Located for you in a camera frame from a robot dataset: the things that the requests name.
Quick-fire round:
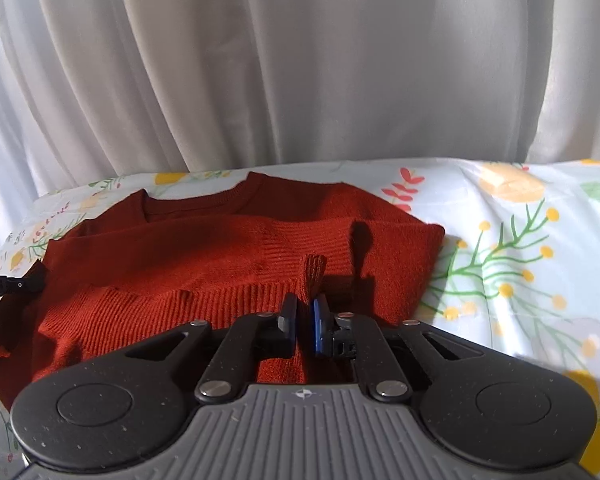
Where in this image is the floral bed sheet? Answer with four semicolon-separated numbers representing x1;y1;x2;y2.
0;157;600;471

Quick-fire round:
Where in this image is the red knit cardigan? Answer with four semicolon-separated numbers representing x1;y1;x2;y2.
0;171;447;411

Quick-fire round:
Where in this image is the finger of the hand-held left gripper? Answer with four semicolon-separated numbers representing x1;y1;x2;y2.
20;260;50;294

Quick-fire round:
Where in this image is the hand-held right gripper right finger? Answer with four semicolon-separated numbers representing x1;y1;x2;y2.
311;294;484;403

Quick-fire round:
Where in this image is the white curtain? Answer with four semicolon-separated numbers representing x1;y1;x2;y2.
0;0;600;268

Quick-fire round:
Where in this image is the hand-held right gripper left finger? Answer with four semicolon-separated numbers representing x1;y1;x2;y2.
124;292;300;405

